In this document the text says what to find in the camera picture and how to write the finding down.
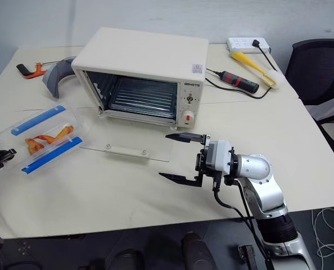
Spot white power strip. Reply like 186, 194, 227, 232
226, 37, 271, 55

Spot grey curved plastic part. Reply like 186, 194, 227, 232
41, 56, 78, 100

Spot black office chair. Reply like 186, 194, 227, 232
284, 38, 334, 163

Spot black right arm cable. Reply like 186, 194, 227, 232
211, 179, 275, 270

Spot glass toaster oven door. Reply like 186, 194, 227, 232
79, 123, 175, 163

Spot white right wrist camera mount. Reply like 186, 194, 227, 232
207, 138, 236, 173

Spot red black electric screwdriver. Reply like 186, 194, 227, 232
218, 70, 260, 94

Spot dark rounded shape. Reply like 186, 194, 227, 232
180, 231, 216, 270

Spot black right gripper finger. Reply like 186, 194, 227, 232
165, 132, 211, 149
158, 168, 205, 188

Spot white toaster oven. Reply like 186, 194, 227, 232
71, 27, 210, 131

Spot orange black hand saw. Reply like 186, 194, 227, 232
16, 61, 61, 80

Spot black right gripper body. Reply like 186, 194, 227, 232
195, 147, 223, 192

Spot red white oven knob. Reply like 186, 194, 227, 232
181, 110, 196, 125

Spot white floor cables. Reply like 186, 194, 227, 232
310, 206, 334, 270

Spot orange fried food piece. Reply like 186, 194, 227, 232
24, 125, 75, 155

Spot clear food container blue clips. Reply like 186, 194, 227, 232
0, 101, 85, 176

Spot black screwdriver cable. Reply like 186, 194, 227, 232
205, 67, 272, 100

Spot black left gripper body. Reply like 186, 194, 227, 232
0, 148, 17, 170

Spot dark rectangular block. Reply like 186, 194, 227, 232
236, 244, 258, 270

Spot black plug with cable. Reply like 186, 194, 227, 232
251, 39, 278, 71

